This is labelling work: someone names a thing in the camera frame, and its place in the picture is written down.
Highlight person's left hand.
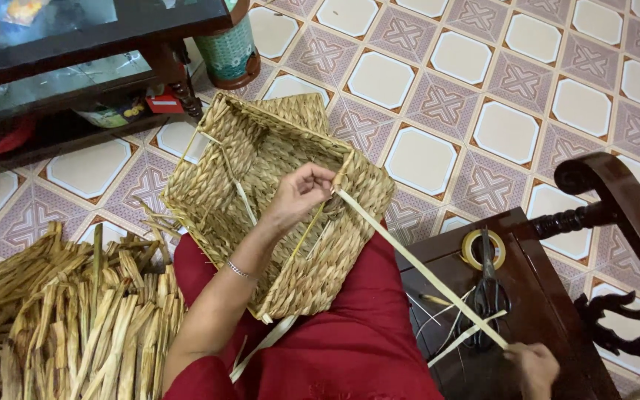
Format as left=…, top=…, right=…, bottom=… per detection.
left=264, top=162, right=337, bottom=234

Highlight long pale straw strand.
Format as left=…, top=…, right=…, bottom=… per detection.
left=334, top=187, right=510, bottom=350

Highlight clear tape roll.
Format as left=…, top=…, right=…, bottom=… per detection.
left=460, top=229, right=507, bottom=272

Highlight dark wooden chair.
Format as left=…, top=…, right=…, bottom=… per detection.
left=395, top=151, right=640, bottom=400

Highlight black scissors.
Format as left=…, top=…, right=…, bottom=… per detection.
left=458, top=227, right=513, bottom=351

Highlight dark wooden glass table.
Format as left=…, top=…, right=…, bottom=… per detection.
left=0, top=0, right=236, bottom=200

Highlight flat pale straw strip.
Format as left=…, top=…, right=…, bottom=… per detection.
left=427, top=309, right=509, bottom=369
left=229, top=314, right=300, bottom=384

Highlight red dress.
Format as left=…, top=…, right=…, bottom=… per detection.
left=163, top=219, right=446, bottom=400

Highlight person's right hand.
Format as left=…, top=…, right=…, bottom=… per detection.
left=503, top=342, right=561, bottom=400

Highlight pile of dried straw stalks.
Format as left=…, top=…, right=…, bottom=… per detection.
left=0, top=199, right=187, bottom=400

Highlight teal ceramic vase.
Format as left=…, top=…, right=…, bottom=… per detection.
left=193, top=0, right=262, bottom=91

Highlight silver bracelet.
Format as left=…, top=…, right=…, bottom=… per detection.
left=226, top=259, right=259, bottom=282

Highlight thin pale straw strand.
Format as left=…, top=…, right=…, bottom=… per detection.
left=415, top=286, right=477, bottom=340

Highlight woven straw basket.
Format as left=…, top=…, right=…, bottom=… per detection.
left=160, top=91, right=396, bottom=322

